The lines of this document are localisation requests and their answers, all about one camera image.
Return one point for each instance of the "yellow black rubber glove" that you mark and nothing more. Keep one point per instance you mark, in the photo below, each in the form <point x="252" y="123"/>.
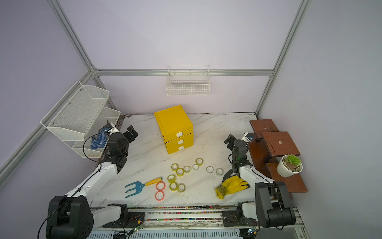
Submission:
<point x="231" y="184"/>

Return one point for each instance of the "white wire wall basket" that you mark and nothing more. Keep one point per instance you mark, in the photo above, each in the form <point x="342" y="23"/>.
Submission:
<point x="188" y="80"/>

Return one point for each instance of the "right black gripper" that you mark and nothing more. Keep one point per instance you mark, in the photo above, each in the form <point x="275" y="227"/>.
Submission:
<point x="230" y="137"/>

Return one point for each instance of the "teal garden fork yellow handle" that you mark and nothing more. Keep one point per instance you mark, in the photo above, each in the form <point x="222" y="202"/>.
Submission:
<point x="136" y="187"/>

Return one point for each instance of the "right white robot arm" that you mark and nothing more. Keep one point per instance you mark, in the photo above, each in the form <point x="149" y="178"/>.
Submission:
<point x="272" y="207"/>

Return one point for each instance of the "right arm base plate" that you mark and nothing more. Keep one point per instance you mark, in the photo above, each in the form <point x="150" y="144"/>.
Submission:
<point x="236" y="218"/>

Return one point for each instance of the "aluminium frame rail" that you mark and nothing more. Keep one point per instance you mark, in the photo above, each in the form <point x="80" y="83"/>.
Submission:
<point x="8" y="169"/>

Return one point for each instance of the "clear tape roll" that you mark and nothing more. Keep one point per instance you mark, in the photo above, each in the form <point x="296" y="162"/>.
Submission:
<point x="195" y="167"/>
<point x="219" y="172"/>
<point x="210" y="169"/>

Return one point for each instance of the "yellow tape roll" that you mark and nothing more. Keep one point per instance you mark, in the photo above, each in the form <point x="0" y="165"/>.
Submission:
<point x="180" y="172"/>
<point x="199" y="161"/>
<point x="171" y="178"/>
<point x="186" y="169"/>
<point x="174" y="167"/>
<point x="173" y="186"/>
<point x="181" y="187"/>

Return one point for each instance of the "potted succulent white pot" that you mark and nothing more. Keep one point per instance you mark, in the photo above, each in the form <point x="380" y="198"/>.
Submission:
<point x="289" y="165"/>

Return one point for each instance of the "white mesh two-tier shelf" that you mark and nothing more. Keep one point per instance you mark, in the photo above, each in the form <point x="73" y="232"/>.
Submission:
<point x="79" y="116"/>

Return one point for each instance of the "blue item in shelf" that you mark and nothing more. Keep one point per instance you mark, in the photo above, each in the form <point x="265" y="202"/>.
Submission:
<point x="99" y="140"/>

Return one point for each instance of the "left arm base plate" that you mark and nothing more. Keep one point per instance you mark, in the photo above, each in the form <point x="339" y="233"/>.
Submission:
<point x="127" y="218"/>

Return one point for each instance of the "brown wooden stepped shelf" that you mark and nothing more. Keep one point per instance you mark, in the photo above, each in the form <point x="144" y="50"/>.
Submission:
<point x="268" y="145"/>

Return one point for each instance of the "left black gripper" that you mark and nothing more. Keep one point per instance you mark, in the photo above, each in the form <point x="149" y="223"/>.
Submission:
<point x="131" y="130"/>

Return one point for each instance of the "yellow drawer cabinet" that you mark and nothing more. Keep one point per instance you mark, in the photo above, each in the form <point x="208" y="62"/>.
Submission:
<point x="176" y="128"/>

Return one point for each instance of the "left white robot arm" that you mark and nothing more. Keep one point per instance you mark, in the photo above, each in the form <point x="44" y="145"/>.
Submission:
<point x="70" y="216"/>

